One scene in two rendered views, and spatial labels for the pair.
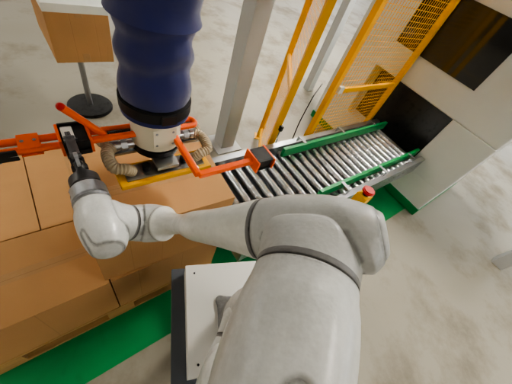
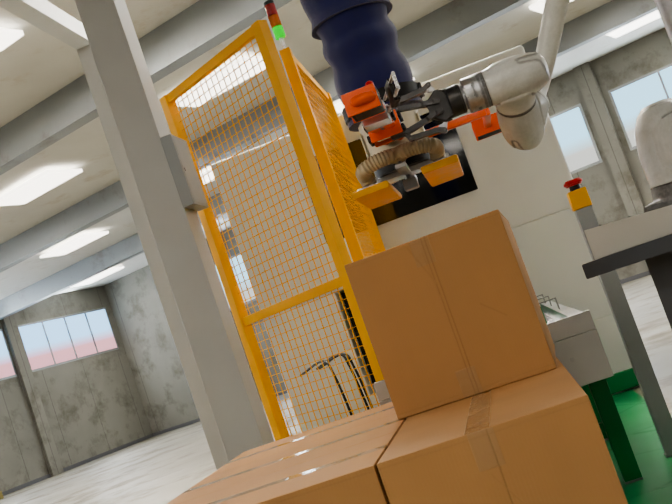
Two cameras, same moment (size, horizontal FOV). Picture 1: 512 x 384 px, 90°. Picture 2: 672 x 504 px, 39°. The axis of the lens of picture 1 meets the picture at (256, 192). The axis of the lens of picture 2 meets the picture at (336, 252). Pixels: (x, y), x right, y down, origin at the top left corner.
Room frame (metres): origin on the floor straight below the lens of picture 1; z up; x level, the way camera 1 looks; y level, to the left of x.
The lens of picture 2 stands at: (-1.49, 1.91, 0.78)
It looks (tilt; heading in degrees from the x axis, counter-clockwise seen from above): 5 degrees up; 331
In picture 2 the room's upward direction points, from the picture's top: 19 degrees counter-clockwise
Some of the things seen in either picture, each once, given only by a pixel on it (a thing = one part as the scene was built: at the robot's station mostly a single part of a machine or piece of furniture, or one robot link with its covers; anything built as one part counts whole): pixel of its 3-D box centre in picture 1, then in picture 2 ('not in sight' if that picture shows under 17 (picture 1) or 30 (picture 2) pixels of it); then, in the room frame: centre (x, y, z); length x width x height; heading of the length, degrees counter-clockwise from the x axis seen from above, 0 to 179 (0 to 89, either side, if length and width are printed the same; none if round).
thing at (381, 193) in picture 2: not in sight; (376, 190); (0.73, 0.50, 1.13); 0.34 x 0.10 x 0.05; 143
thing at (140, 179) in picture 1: (165, 164); (441, 166); (0.61, 0.35, 1.13); 0.34 x 0.10 x 0.05; 143
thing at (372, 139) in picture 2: (75, 138); (385, 128); (0.47, 0.58, 1.23); 0.10 x 0.08 x 0.06; 53
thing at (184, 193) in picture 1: (156, 206); (458, 309); (0.66, 0.42, 0.74); 0.60 x 0.40 x 0.40; 140
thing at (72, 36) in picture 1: (70, 17); not in sight; (1.84, 1.91, 0.82); 0.60 x 0.40 x 0.40; 55
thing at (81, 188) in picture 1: (90, 195); (474, 93); (0.32, 0.40, 1.23); 0.09 x 0.06 x 0.09; 143
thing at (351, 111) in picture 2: not in sight; (363, 103); (0.20, 0.80, 1.23); 0.08 x 0.07 x 0.05; 143
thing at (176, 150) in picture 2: not in sight; (185, 173); (2.11, 0.47, 1.62); 0.20 x 0.05 x 0.30; 143
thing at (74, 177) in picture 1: (82, 176); (445, 104); (0.36, 0.46, 1.23); 0.09 x 0.07 x 0.08; 53
